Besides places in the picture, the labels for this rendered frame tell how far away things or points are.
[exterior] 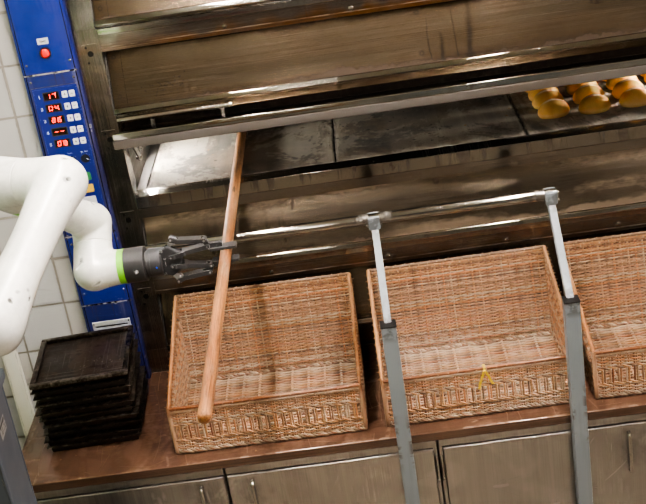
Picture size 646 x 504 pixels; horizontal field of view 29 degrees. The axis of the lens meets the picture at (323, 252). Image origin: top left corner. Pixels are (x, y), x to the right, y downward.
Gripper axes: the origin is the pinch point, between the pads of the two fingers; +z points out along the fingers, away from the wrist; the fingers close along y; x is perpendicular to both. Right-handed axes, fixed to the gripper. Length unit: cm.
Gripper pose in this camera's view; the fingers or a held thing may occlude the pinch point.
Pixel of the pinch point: (225, 252)
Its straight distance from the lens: 327.2
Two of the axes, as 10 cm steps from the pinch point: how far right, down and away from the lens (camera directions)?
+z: 9.9, -1.3, -0.5
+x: 0.1, 4.2, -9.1
